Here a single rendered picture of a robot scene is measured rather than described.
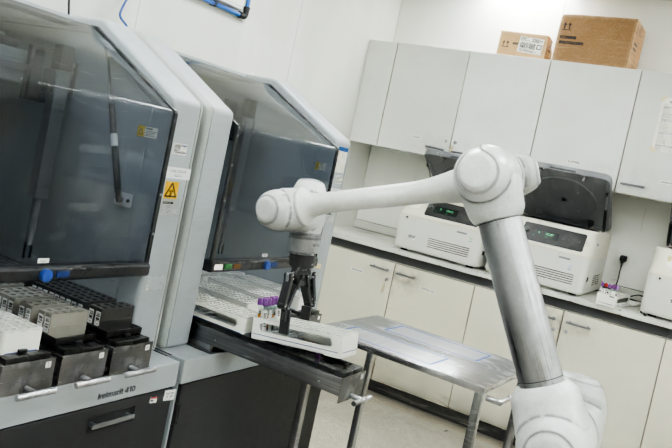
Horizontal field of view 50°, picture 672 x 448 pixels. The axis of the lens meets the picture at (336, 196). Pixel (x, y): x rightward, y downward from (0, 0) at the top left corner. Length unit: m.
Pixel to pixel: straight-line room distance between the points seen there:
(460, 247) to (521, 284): 2.65
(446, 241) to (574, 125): 1.00
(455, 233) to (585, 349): 0.95
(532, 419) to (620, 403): 2.52
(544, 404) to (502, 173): 0.50
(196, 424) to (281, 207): 0.74
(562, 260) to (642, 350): 0.60
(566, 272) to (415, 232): 0.91
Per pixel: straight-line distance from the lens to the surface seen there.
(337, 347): 1.99
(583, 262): 4.14
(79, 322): 1.89
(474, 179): 1.63
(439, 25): 5.25
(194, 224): 2.11
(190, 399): 2.19
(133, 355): 1.94
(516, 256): 1.67
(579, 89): 4.51
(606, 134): 4.44
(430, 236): 4.38
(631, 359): 4.13
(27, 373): 1.74
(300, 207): 1.87
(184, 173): 2.03
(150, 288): 2.05
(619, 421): 4.20
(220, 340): 2.18
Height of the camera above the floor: 1.37
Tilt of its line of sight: 3 degrees down
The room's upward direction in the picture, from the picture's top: 12 degrees clockwise
